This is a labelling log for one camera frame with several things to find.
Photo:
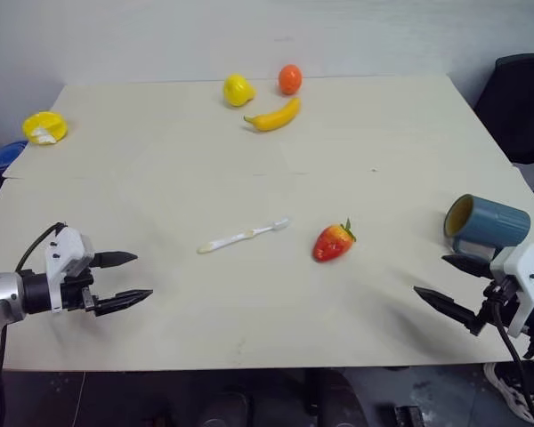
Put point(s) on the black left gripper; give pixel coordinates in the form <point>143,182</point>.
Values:
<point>76,293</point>

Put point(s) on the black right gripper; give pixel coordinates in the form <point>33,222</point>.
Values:
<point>498,307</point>

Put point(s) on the blue cup yellow inside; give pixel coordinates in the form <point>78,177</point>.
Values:
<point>494,220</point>

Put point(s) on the black and white sneaker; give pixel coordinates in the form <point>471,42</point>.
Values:
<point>514,391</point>

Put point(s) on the white toothbrush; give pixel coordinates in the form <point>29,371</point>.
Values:
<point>242,236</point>

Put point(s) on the red toy strawberry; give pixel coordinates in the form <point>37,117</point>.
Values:
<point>331,244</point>

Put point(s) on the blue plate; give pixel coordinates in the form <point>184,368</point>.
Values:
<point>6,155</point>

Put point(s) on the yellow bowl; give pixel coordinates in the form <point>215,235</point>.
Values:
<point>44,126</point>

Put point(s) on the black office chair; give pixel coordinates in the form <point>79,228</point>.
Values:
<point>518,107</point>

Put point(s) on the yellow toy bell pepper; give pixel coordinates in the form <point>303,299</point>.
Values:
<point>238,90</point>

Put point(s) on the yellow toy banana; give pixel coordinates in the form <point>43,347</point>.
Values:
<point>276,116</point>

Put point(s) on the orange toy fruit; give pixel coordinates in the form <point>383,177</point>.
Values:
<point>290,79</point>

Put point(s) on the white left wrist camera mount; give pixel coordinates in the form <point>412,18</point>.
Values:
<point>67,249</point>

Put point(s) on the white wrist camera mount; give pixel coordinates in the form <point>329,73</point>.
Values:
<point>67,249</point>
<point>523,271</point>

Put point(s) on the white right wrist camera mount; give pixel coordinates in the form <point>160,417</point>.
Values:
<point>523,271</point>

